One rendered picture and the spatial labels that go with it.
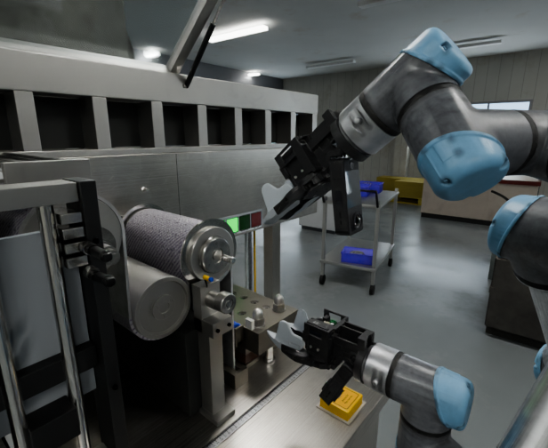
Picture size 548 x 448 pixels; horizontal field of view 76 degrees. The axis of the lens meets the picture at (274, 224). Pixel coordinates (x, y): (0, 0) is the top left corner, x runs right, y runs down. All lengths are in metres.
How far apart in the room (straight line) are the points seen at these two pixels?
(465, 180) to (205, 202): 0.87
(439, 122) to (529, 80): 8.76
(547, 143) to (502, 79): 8.74
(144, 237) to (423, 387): 0.61
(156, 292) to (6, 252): 0.30
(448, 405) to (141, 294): 0.51
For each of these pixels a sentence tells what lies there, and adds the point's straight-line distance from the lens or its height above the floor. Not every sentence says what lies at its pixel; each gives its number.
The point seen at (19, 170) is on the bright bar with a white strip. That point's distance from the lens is 0.53.
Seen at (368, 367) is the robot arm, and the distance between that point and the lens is 0.63.
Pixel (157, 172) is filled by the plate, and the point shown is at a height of 1.39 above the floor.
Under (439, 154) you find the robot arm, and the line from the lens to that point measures 0.39.
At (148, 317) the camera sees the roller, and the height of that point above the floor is 1.17.
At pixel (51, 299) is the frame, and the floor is 1.30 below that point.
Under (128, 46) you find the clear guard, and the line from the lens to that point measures 1.01.
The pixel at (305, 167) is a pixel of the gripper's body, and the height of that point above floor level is 1.44.
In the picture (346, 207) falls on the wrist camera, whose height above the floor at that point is 1.39.
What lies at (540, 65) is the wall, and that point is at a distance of 9.19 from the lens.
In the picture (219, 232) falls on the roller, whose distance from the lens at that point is 0.73.
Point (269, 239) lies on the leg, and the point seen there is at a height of 1.00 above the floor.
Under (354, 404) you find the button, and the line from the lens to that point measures 0.87.
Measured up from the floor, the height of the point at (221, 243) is 1.27.
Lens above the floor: 1.49
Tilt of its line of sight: 14 degrees down
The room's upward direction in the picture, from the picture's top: straight up
